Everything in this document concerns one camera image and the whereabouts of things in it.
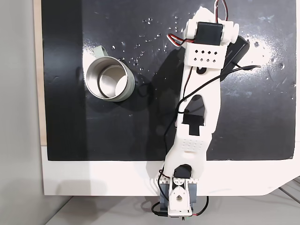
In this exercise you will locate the green steel-lined mug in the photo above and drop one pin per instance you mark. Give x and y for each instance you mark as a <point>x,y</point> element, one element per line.
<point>110,79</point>

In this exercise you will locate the black glossy mat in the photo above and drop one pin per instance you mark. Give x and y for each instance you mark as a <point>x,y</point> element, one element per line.
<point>131,131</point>

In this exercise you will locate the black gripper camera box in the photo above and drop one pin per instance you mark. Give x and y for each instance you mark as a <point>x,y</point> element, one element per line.
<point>236,51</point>

